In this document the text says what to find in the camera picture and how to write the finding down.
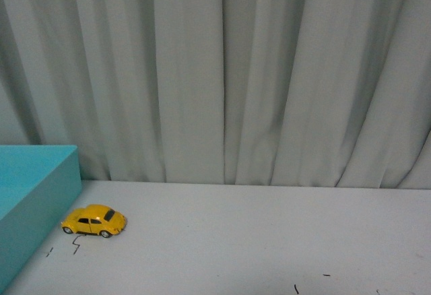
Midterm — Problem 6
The yellow beetle toy car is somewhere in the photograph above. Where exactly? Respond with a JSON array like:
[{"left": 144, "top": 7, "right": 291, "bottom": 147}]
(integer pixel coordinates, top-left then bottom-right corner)
[{"left": 61, "top": 204, "right": 127, "bottom": 238}]

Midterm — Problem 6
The grey pleated curtain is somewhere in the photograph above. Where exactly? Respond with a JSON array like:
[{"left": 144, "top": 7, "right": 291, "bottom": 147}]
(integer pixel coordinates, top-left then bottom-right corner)
[{"left": 1, "top": 0, "right": 430, "bottom": 189}]

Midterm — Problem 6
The turquoise plastic storage bin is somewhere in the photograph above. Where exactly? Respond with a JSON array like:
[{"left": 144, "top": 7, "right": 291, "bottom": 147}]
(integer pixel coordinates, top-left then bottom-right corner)
[{"left": 1, "top": 145, "right": 82, "bottom": 290}]

